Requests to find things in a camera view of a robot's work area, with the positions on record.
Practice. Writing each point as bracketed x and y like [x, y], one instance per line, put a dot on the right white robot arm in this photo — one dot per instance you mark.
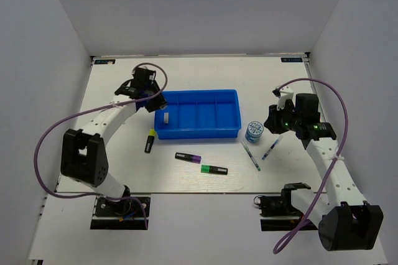
[346, 221]

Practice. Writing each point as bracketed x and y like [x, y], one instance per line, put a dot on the right table corner label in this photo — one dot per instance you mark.
[291, 60]

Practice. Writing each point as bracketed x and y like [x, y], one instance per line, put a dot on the green ink pen refill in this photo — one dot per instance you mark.
[250, 155]

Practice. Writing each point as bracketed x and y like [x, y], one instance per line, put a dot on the round blue white tape tin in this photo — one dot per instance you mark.
[254, 131]

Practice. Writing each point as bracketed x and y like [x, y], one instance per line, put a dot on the blue divided plastic tray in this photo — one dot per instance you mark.
[199, 114]

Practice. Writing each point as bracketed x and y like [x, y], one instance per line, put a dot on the blue ink pen refill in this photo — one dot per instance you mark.
[278, 140]

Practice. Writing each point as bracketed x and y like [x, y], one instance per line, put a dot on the yellow cap black highlighter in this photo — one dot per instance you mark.
[150, 141]

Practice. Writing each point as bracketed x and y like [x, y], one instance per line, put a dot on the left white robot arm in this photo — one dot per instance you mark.
[84, 158]

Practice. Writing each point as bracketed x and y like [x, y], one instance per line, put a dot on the left table corner label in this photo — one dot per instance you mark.
[104, 61]

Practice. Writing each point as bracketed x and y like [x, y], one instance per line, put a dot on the purple cap black highlighter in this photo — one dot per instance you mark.
[188, 157]

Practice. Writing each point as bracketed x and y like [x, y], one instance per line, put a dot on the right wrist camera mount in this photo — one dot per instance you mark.
[283, 93]

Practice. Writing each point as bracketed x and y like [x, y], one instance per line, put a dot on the table corner label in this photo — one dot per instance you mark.
[291, 60]
[104, 61]

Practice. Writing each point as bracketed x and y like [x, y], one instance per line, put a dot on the grey eraser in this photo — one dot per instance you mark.
[166, 118]

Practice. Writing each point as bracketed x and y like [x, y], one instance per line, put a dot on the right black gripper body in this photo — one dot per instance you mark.
[282, 120]

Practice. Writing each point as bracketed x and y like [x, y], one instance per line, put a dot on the green cap black highlighter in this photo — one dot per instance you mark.
[210, 169]

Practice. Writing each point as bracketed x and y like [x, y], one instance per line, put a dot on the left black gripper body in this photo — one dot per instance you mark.
[155, 101]

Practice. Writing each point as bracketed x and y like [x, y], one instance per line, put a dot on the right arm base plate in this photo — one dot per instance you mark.
[274, 216]

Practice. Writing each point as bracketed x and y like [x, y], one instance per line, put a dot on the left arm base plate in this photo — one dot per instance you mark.
[121, 216]

